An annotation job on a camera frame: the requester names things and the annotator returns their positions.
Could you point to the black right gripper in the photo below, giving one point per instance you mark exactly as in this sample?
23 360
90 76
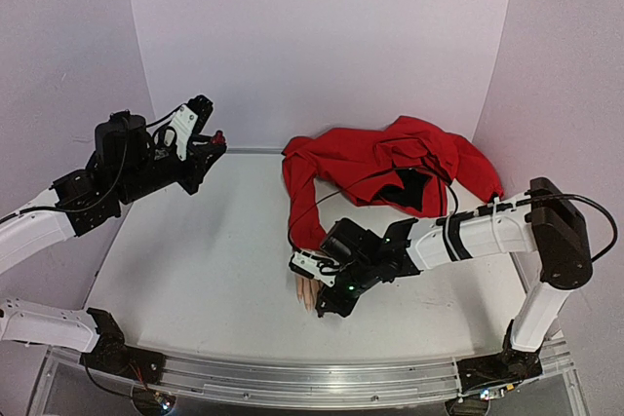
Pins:
336 289

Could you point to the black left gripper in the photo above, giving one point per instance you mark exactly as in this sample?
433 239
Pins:
199 167

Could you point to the red nail polish bottle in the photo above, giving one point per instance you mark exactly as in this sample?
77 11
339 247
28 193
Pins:
218 138

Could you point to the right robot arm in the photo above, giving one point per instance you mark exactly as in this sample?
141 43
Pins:
542 220

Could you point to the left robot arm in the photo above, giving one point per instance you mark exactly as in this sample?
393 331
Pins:
38 226

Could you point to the mannequin hand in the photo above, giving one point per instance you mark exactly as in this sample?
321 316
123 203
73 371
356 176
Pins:
307 292

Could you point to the red jacket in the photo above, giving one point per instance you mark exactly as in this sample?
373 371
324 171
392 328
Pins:
408 166

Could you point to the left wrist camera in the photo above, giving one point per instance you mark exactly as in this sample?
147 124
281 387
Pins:
189 119

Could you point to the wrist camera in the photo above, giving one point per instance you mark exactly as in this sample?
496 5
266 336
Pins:
189 119
314 267

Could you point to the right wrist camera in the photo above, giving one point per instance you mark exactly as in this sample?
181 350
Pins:
314 267

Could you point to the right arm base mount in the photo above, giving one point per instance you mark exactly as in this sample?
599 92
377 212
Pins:
507 367

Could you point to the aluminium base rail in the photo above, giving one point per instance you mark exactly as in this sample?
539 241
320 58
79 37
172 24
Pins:
66 385

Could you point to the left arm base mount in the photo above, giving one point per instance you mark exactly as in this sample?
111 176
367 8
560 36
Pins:
113 356

